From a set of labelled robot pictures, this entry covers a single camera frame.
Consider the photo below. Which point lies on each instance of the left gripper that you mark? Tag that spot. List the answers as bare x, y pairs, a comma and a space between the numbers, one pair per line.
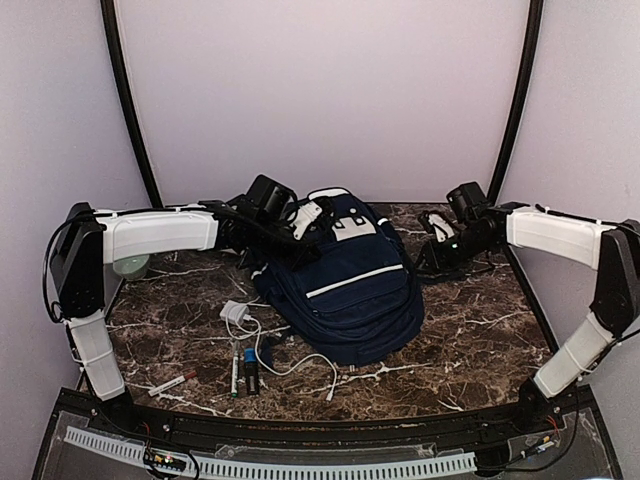
296, 260

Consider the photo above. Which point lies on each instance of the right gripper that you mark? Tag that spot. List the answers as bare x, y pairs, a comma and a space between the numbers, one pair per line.
436, 263

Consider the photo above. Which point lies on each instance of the navy blue student backpack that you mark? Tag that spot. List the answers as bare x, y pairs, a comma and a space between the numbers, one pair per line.
361, 300

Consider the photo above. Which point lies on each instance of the white charger with cable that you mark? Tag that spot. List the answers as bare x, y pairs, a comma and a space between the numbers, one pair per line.
241, 325

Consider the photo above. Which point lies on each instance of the red capped white marker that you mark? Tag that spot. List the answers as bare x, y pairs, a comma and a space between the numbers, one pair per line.
172, 383

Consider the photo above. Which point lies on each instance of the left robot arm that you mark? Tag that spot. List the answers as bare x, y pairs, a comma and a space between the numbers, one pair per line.
268, 217

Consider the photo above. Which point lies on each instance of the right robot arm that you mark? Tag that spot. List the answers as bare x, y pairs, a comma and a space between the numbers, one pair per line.
582, 274

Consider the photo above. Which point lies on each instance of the green capped white marker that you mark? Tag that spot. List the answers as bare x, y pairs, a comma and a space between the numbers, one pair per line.
234, 369

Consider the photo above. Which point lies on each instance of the pale green ceramic bowl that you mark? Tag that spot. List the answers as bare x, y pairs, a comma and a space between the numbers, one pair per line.
132, 268

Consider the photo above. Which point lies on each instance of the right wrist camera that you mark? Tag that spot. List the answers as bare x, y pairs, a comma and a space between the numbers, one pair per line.
437, 225

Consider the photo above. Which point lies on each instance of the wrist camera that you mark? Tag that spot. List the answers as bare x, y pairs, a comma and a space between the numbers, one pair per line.
309, 215
437, 225

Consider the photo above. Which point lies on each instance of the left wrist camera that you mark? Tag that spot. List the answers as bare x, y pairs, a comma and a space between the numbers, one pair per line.
309, 215

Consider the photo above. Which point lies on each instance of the grey slotted cable duct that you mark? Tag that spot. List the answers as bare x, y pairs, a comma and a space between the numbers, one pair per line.
235, 462

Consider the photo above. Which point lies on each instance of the right black frame post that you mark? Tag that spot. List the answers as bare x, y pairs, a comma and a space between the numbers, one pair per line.
520, 93

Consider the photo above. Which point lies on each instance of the black frame post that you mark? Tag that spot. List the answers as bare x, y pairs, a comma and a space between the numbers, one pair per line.
126, 100
520, 93

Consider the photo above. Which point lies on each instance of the left black frame post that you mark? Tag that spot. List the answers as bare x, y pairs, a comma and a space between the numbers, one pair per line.
126, 100

